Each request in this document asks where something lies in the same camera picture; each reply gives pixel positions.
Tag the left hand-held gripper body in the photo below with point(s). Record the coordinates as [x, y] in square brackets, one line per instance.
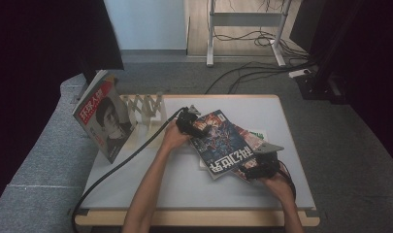
[186, 121]

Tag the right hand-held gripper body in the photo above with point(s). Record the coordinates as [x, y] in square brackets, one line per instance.
[267, 163]

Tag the dark blue illustrated magazine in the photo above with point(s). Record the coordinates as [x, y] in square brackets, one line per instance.
[220, 145]

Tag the red-brown magazine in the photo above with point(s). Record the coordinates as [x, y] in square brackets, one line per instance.
[250, 140]

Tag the beige expandable book rack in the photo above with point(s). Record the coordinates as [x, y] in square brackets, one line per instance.
[152, 106]

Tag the portrait magazine with red label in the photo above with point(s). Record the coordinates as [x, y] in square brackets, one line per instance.
[106, 123]

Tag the person's left hand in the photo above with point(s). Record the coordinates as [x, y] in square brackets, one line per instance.
[171, 137]

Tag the person's right hand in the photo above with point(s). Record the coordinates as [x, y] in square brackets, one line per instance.
[281, 189]

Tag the black stand with heavy base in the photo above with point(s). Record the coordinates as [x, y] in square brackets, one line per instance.
[317, 90]

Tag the white power strip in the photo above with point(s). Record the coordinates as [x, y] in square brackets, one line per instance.
[299, 73]

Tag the black panel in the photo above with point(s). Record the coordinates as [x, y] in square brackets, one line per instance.
[304, 22]

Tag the black curtain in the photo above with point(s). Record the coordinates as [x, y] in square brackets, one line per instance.
[378, 64]
[39, 48]

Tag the white desk frame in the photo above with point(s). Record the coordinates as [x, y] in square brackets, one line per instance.
[245, 18]

